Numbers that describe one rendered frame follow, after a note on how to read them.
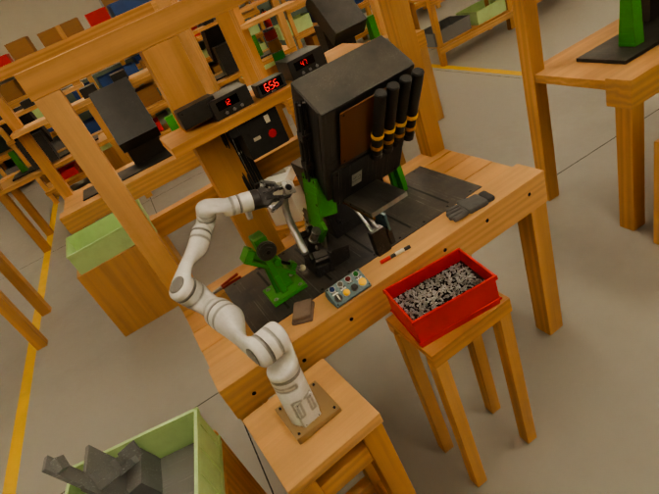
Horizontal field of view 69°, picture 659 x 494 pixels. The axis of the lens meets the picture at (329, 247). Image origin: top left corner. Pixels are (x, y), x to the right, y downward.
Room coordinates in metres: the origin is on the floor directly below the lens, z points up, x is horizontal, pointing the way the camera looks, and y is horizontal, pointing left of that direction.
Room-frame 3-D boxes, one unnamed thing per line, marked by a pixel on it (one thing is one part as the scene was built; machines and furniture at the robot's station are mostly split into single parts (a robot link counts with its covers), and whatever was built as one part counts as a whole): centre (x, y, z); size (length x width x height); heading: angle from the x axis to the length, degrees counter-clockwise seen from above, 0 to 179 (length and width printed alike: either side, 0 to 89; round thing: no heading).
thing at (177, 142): (1.99, -0.02, 1.52); 0.90 x 0.25 x 0.04; 107
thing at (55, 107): (2.03, -0.01, 1.36); 1.49 x 0.09 x 0.97; 107
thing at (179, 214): (2.09, 0.01, 1.23); 1.30 x 0.05 x 0.09; 107
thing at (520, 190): (1.47, -0.18, 0.82); 1.50 x 0.14 x 0.15; 107
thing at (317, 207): (1.66, -0.04, 1.17); 0.13 x 0.12 x 0.20; 107
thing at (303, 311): (1.39, 0.18, 0.91); 0.10 x 0.08 x 0.03; 165
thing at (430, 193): (1.74, -0.10, 0.89); 1.10 x 0.42 x 0.02; 107
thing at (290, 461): (0.99, 0.26, 0.83); 0.32 x 0.32 x 0.04; 20
